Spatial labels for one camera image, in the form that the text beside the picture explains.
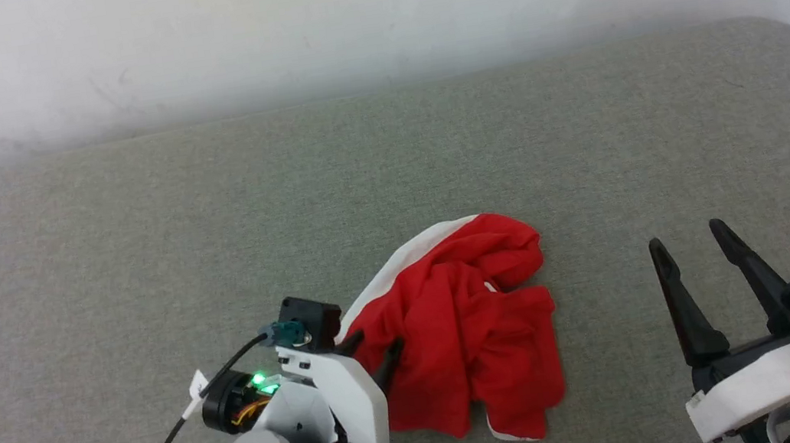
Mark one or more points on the red and white garment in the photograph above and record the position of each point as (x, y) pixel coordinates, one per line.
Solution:
(470, 319)

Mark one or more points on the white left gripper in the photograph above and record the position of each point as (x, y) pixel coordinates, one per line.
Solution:
(355, 405)

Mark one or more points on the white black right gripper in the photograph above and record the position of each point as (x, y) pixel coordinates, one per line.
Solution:
(765, 378)

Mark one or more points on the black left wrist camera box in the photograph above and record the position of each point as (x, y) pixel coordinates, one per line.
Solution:
(308, 315)

